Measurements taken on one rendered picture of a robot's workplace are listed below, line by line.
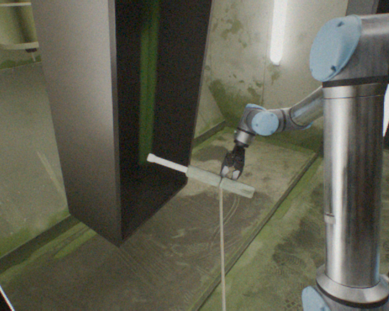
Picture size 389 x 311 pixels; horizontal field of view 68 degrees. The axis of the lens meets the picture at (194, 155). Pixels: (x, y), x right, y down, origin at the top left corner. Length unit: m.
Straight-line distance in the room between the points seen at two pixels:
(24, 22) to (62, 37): 1.05
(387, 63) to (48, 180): 2.06
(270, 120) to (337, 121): 0.51
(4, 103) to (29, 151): 0.36
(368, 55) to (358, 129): 0.13
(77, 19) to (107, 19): 0.13
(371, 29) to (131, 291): 1.65
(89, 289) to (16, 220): 0.67
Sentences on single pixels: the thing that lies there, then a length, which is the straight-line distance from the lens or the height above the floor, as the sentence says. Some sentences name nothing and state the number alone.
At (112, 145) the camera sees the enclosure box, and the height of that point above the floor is 1.04.
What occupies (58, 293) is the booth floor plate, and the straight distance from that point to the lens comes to 1.99.
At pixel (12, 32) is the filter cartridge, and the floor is 1.35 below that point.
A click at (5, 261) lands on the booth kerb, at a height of 0.12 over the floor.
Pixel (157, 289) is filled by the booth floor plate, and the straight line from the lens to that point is 1.83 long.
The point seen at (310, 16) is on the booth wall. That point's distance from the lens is 2.86.
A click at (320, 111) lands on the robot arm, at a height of 1.16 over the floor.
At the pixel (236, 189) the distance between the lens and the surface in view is 1.27.
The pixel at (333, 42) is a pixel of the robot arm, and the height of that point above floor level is 1.42.
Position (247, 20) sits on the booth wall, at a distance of 3.09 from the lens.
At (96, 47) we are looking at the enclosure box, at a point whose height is 1.38.
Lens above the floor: 1.51
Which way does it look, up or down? 30 degrees down
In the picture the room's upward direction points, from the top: 3 degrees counter-clockwise
